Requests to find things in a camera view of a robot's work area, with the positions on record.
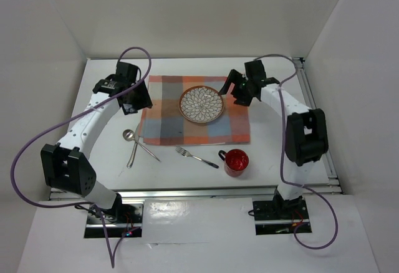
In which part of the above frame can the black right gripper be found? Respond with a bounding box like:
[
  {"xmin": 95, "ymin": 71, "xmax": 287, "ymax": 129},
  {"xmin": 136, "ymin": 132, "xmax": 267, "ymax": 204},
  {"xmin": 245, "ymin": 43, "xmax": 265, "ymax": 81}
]
[{"xmin": 219, "ymin": 69, "xmax": 254, "ymax": 107}]

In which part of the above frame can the silver spoon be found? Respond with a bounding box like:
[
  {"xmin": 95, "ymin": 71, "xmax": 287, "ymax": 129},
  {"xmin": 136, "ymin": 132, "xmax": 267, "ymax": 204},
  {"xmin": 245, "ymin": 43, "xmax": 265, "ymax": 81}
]
[{"xmin": 122, "ymin": 129, "xmax": 139, "ymax": 169}]

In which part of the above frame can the floral patterned ceramic plate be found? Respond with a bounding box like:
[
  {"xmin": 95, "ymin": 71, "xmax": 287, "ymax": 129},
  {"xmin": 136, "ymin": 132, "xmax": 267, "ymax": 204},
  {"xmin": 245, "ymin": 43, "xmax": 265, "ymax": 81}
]
[{"xmin": 178, "ymin": 85, "xmax": 224, "ymax": 124}]

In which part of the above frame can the red enamel mug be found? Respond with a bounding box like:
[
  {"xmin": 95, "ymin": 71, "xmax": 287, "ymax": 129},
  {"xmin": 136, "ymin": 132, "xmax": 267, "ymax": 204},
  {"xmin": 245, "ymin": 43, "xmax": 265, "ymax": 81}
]
[{"xmin": 218, "ymin": 149, "xmax": 249, "ymax": 178}]

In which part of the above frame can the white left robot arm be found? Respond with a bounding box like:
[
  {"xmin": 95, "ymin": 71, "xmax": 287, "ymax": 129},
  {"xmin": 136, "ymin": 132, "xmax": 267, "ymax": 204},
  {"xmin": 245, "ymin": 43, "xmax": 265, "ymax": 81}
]
[{"xmin": 41, "ymin": 62, "xmax": 152, "ymax": 223}]

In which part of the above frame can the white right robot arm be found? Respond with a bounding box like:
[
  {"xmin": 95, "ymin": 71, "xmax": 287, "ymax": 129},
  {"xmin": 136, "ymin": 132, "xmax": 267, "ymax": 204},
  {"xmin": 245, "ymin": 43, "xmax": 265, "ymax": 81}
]
[{"xmin": 219, "ymin": 59, "xmax": 329, "ymax": 219}]

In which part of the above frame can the silver fork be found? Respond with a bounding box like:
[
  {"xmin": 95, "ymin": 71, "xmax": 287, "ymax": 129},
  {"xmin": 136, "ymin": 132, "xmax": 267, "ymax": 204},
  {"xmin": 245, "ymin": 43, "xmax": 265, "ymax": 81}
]
[{"xmin": 175, "ymin": 146, "xmax": 219, "ymax": 169}]

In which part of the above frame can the aluminium front rail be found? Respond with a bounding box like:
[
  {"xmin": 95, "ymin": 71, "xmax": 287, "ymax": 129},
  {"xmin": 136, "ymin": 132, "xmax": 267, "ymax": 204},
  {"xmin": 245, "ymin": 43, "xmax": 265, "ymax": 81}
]
[{"xmin": 49, "ymin": 184, "xmax": 300, "ymax": 201}]

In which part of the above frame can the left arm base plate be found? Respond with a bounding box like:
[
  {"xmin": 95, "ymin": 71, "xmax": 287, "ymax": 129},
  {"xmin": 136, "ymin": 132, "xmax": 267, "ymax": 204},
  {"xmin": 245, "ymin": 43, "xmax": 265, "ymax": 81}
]
[{"xmin": 82, "ymin": 202, "xmax": 144, "ymax": 239}]

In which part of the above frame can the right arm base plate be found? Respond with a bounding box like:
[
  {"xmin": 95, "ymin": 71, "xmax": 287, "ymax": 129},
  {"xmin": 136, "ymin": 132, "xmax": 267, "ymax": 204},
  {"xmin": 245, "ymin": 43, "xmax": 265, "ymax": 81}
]
[{"xmin": 248, "ymin": 199, "xmax": 312, "ymax": 236}]

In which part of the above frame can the aluminium side rail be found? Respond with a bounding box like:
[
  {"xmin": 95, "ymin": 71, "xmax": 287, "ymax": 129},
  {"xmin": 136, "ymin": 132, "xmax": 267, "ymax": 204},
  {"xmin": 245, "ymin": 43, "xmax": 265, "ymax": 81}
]
[{"xmin": 293, "ymin": 57, "xmax": 343, "ymax": 194}]

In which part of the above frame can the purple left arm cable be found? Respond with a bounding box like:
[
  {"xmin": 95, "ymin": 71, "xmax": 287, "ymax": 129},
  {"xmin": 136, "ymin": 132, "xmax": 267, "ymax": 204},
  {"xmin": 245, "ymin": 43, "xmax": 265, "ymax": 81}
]
[{"xmin": 11, "ymin": 46, "xmax": 153, "ymax": 269}]

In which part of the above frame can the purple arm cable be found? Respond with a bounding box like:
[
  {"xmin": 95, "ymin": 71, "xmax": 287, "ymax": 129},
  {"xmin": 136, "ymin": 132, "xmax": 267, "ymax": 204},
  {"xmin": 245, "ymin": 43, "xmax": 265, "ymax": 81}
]
[
  {"xmin": 252, "ymin": 54, "xmax": 339, "ymax": 251},
  {"xmin": 11, "ymin": 46, "xmax": 153, "ymax": 269}
]

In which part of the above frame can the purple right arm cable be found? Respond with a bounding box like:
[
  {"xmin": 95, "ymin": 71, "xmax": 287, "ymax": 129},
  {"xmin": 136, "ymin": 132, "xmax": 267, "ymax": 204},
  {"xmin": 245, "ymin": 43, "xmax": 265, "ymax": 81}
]
[{"xmin": 252, "ymin": 54, "xmax": 339, "ymax": 251}]

